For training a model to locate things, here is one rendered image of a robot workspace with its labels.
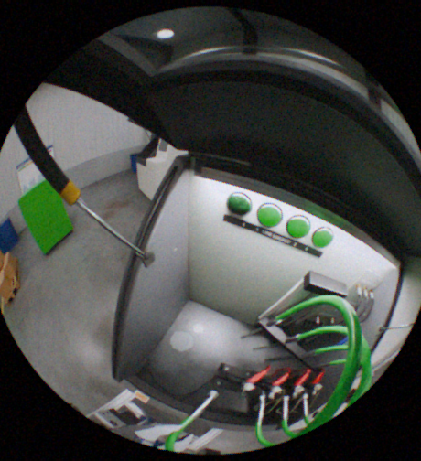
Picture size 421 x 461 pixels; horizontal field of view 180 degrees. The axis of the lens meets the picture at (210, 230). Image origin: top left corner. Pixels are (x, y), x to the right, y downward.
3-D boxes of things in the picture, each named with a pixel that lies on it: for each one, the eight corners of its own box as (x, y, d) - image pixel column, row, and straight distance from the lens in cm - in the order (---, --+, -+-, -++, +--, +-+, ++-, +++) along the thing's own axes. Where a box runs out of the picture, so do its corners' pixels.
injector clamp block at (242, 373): (208, 379, 68) (212, 386, 54) (218, 361, 68) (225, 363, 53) (276, 391, 81) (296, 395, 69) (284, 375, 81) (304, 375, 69)
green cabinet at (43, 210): (68, 219, 417) (52, 172, 389) (75, 231, 338) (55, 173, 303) (43, 241, 423) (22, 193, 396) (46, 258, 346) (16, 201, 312)
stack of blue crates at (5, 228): (2, 262, 686) (-14, 233, 670) (5, 254, 724) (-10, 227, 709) (17, 243, 618) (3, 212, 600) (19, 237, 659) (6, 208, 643)
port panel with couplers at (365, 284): (304, 326, 60) (370, 278, 42) (305, 318, 61) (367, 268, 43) (326, 329, 68) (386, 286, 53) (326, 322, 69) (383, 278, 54)
